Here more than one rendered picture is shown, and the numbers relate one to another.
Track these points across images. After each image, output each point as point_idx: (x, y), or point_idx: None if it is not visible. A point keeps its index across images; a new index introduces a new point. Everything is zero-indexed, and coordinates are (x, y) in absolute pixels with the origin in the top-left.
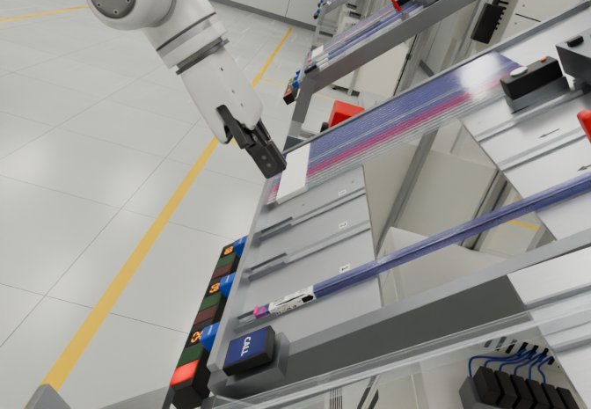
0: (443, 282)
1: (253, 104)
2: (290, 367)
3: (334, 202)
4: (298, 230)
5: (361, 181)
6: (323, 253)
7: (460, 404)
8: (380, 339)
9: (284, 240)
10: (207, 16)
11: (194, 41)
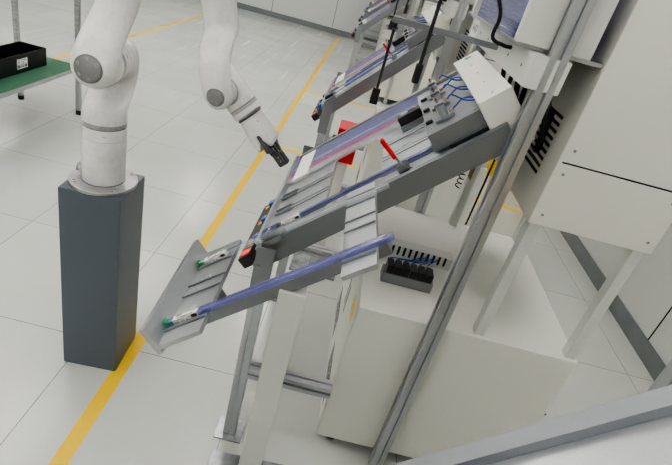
0: (392, 228)
1: (272, 134)
2: (286, 238)
3: (318, 180)
4: (300, 193)
5: (332, 169)
6: (307, 201)
7: (379, 276)
8: (318, 225)
9: (293, 198)
10: (251, 99)
11: (246, 110)
